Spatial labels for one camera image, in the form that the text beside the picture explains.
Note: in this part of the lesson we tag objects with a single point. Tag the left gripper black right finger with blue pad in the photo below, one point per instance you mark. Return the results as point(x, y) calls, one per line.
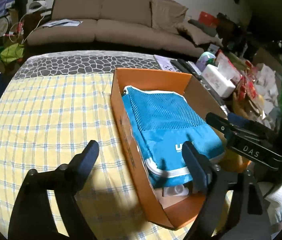
point(247, 216)

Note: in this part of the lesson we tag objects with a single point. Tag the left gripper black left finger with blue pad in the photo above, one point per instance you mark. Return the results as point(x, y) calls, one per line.
point(32, 216)

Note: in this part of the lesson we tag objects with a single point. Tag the blue mesh zipper pouch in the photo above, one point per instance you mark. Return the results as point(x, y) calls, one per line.
point(161, 122)

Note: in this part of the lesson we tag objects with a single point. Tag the white plastic pipe connectors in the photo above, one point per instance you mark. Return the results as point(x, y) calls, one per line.
point(175, 191)

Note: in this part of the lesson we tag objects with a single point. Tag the wicker basket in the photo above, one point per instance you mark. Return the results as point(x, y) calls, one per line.
point(251, 109)

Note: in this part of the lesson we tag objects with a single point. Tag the white tissue box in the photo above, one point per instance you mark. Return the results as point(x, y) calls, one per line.
point(217, 81)

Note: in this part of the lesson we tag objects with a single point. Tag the yellow plaid tablecloth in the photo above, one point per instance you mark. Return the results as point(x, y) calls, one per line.
point(45, 121)

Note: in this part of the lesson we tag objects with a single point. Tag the red box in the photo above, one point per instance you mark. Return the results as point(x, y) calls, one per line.
point(208, 19)

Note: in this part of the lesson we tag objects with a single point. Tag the grey pebble pattern mat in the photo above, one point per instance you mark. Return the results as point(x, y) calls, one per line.
point(83, 62)

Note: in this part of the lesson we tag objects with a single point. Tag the green bag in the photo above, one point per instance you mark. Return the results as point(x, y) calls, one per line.
point(12, 53)

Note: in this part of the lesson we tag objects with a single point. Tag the brown throw pillow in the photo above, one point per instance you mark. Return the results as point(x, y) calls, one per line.
point(167, 15)

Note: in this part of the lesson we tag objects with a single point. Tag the papers on sofa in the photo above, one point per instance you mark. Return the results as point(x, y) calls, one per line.
point(62, 23)

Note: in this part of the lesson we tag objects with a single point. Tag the brown sofa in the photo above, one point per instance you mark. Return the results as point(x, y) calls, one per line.
point(123, 23)

